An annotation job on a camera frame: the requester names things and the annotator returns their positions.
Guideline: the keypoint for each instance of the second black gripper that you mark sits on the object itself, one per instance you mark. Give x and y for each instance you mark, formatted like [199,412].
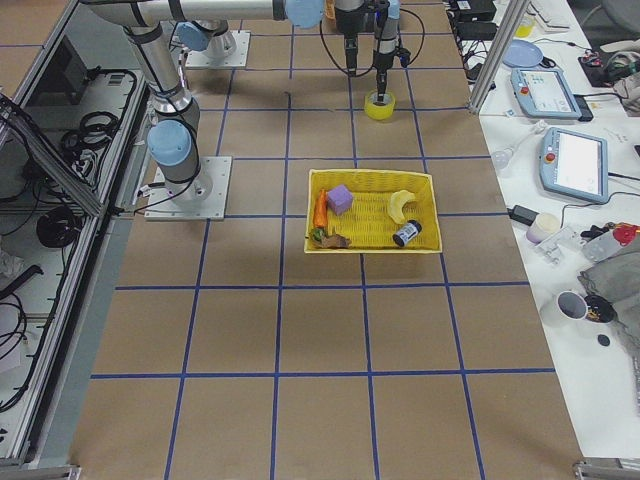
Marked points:
[383,50]

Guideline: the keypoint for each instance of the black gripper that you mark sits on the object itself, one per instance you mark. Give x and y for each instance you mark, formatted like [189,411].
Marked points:
[348,21]

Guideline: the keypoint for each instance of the yellow tape roll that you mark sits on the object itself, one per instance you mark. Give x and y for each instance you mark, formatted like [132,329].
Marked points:
[379,109]

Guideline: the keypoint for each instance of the purple foam cube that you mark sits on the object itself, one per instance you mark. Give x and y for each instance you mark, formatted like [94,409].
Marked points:
[340,199]

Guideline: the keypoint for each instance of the orange toy carrot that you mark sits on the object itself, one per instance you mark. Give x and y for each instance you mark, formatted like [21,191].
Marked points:
[320,216]

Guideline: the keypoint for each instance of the yellow toy banana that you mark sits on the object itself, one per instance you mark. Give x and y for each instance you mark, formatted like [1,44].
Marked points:
[396,204]

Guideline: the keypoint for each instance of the yellow woven basket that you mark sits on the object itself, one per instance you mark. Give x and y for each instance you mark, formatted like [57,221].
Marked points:
[367,223]

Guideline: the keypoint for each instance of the blue plate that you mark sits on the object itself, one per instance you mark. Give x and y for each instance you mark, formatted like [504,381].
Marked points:
[522,54]

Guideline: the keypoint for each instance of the yellow cup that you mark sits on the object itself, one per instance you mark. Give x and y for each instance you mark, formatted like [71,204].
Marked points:
[525,27]

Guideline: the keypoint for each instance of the light bulb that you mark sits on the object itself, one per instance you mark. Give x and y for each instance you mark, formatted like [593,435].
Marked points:
[501,158]

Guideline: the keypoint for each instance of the upper teach pendant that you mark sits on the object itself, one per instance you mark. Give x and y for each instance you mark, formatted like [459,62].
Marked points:
[544,93]

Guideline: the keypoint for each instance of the teach pendant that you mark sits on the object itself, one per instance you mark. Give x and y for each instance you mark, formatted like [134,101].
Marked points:
[544,93]
[574,164]

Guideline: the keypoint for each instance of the black labelled can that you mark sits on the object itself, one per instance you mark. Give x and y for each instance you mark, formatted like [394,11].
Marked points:
[407,233]

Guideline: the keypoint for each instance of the brown toy piece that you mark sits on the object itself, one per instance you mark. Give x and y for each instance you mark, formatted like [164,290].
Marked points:
[322,239]

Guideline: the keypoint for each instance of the black power adapter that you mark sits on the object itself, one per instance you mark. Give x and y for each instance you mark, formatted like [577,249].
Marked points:
[522,215]

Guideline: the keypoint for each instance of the lower teach pendant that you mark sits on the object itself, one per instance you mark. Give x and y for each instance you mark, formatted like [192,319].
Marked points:
[574,164]

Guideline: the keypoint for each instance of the white lilac cup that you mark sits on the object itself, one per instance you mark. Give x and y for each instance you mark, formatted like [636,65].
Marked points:
[543,226]

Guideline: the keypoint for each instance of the clear plastic part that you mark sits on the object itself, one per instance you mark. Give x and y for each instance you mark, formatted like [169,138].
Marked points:
[553,249]

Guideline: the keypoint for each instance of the red toy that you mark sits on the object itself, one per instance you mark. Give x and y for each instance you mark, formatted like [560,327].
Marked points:
[625,233]

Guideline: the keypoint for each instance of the white mug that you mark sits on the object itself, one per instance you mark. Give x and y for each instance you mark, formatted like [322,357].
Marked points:
[564,309]

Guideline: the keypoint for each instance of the grey cloth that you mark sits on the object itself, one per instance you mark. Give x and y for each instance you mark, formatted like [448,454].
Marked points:
[617,280]

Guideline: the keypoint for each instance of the black bowl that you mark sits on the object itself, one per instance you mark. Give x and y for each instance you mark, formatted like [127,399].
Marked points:
[599,310]

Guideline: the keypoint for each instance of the black round lid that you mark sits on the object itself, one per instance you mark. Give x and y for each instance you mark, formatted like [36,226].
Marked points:
[603,340]

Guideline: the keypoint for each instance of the aluminium frame post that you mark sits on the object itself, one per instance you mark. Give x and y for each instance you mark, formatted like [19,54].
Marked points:
[515,11]

